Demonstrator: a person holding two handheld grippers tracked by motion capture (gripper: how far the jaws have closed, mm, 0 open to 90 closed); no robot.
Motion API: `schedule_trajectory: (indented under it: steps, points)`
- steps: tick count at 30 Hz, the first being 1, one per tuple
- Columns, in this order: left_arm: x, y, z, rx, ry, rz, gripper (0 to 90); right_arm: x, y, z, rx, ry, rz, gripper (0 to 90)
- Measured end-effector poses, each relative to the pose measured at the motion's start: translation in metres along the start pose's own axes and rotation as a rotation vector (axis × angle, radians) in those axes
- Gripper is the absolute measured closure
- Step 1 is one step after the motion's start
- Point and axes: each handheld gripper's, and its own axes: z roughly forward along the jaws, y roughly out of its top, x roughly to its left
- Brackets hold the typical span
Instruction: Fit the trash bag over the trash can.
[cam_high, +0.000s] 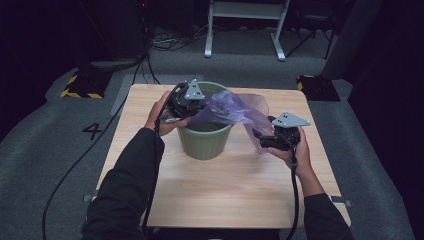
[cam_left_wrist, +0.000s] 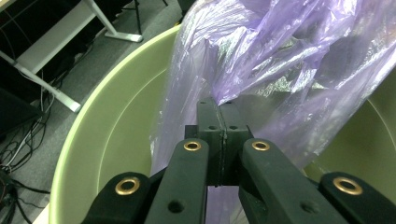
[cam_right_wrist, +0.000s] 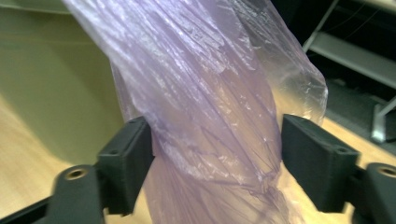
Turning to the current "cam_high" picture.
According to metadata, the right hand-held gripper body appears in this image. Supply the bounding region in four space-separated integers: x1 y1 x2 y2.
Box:
259 112 312 152

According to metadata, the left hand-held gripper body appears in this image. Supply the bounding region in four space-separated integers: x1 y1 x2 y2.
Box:
166 78 206 119

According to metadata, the purple plastic trash bag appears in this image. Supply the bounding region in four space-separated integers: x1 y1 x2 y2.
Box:
189 89 276 155

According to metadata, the green ribbed trash bin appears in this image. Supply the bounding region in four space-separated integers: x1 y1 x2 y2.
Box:
177 81 234 161

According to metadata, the person's right hand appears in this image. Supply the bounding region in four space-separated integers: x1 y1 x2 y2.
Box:
266 127 313 178

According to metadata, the person's left hand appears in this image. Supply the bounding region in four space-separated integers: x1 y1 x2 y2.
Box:
144 90 192 138

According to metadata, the black yellow striped stand base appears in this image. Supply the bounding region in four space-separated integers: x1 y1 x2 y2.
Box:
296 74 342 103
60 68 113 100

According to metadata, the black tripod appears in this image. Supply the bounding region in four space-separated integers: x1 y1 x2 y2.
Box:
285 6 338 61

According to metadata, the grey column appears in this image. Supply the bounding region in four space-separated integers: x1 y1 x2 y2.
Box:
320 0 384 81

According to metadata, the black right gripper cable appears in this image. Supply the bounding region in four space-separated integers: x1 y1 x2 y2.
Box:
284 131 300 240

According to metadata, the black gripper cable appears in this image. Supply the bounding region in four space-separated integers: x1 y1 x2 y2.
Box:
141 82 188 238
284 131 300 240

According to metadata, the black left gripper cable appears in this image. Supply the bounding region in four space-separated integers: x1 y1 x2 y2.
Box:
141 82 188 238

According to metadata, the tangle of floor cables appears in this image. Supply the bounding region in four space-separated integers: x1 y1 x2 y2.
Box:
149 24 209 53

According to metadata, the white metal desk frame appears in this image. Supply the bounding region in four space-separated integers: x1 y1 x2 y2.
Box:
204 0 291 62

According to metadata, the long black floor cable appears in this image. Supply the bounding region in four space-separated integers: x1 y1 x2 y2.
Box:
41 54 151 240

